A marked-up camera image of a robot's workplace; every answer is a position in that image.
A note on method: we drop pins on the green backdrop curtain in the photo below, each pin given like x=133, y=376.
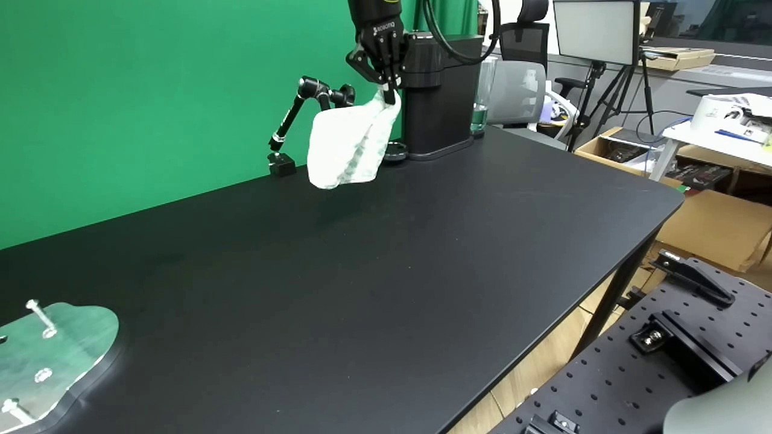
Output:
x=108, y=106

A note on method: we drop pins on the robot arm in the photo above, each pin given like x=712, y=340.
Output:
x=372, y=11

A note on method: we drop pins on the white cloth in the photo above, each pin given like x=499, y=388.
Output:
x=347, y=145

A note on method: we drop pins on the white board screen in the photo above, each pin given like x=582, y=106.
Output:
x=597, y=30

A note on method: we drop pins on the cardboard box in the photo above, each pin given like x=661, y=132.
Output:
x=722, y=229

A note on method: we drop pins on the black perforated breadboard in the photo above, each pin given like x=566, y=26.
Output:
x=694, y=331

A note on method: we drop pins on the black tripod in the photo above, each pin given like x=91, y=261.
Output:
x=606, y=88

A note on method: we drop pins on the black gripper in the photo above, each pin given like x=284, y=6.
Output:
x=376, y=51

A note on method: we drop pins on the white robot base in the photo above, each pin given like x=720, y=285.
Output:
x=735, y=408

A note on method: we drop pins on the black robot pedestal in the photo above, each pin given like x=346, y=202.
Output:
x=436, y=98

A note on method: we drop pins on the grey office chair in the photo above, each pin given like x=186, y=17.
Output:
x=516, y=88

